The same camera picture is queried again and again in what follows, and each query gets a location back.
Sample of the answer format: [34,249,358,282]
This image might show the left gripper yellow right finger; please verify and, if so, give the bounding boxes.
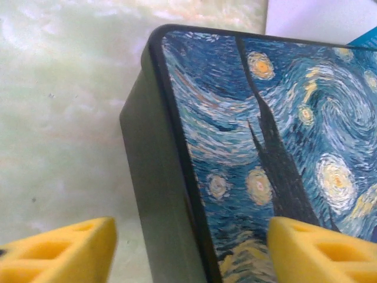
[266,216,377,283]

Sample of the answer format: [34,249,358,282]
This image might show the starry night tin box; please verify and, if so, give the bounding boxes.
[118,23,377,283]

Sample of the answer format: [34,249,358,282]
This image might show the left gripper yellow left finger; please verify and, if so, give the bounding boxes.
[0,216,119,283]

